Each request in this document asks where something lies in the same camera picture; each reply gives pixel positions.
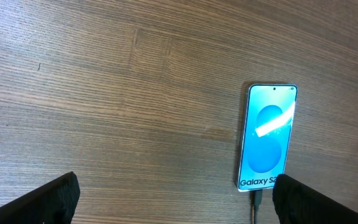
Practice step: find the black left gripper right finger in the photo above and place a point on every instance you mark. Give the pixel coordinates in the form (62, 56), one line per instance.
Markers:
(296, 203)

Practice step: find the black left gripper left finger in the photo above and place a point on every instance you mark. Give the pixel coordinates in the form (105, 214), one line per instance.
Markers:
(55, 202)

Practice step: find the teal Galaxy smartphone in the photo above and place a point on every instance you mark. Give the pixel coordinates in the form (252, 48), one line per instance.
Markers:
(266, 133)

